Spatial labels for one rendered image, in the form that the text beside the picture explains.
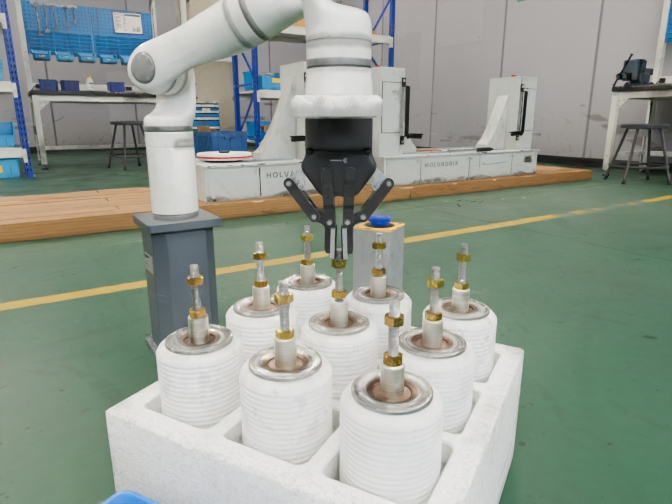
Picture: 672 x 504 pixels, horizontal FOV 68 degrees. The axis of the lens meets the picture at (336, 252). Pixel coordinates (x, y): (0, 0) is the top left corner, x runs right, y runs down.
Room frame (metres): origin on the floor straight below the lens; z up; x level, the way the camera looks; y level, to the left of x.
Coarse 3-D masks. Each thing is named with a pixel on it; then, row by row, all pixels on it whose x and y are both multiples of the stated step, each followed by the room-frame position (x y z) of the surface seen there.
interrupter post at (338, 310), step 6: (330, 300) 0.58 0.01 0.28; (330, 306) 0.57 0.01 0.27; (336, 306) 0.56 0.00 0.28; (342, 306) 0.57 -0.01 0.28; (330, 312) 0.57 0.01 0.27; (336, 312) 0.56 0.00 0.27; (342, 312) 0.57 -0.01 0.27; (330, 318) 0.57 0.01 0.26; (336, 318) 0.56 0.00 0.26; (342, 318) 0.57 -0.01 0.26; (336, 324) 0.56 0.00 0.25; (342, 324) 0.57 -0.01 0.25
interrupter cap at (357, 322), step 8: (320, 312) 0.60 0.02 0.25; (328, 312) 0.61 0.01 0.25; (352, 312) 0.60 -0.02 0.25; (312, 320) 0.58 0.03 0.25; (320, 320) 0.58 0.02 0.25; (328, 320) 0.58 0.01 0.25; (352, 320) 0.58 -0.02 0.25; (360, 320) 0.58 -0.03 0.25; (368, 320) 0.57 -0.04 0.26; (312, 328) 0.56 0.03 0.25; (320, 328) 0.55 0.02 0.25; (328, 328) 0.55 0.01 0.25; (336, 328) 0.55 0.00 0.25; (344, 328) 0.55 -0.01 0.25; (352, 328) 0.55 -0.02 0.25; (360, 328) 0.55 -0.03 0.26
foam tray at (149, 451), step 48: (480, 384) 0.55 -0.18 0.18; (144, 432) 0.47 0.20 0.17; (192, 432) 0.46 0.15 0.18; (240, 432) 0.48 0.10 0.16; (336, 432) 0.46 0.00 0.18; (480, 432) 0.46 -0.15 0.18; (144, 480) 0.47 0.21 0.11; (192, 480) 0.43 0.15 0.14; (240, 480) 0.40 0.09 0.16; (288, 480) 0.39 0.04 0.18; (336, 480) 0.43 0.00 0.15; (480, 480) 0.42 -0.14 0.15
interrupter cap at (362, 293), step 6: (360, 288) 0.70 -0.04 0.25; (366, 288) 0.70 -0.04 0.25; (390, 288) 0.70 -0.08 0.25; (396, 288) 0.70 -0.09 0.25; (354, 294) 0.67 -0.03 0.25; (360, 294) 0.67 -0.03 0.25; (366, 294) 0.68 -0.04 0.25; (390, 294) 0.68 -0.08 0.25; (396, 294) 0.67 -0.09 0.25; (402, 294) 0.67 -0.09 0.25; (360, 300) 0.65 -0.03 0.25; (366, 300) 0.65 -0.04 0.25; (372, 300) 0.65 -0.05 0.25; (378, 300) 0.65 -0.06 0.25; (384, 300) 0.65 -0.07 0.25; (390, 300) 0.65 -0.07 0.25
